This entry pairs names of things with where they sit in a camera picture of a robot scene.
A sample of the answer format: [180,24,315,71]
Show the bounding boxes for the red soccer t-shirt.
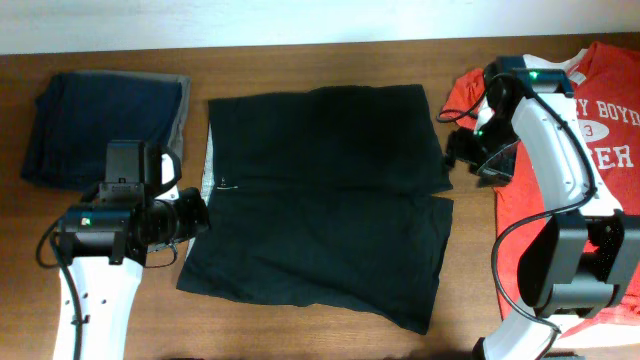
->
[442,42,639,327]

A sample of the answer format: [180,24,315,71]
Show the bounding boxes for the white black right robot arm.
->
[445,56,639,360]

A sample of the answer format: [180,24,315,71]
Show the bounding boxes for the white garment under red shirt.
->
[550,42,639,349]

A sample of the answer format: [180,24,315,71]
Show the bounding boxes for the folded navy blue garment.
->
[20,71,181,191]

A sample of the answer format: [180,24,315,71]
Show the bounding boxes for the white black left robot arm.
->
[47,141,210,359]

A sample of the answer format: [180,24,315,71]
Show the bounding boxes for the black shorts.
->
[177,84,454,334]

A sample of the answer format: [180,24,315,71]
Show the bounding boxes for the folded grey garment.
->
[76,70,191,160]

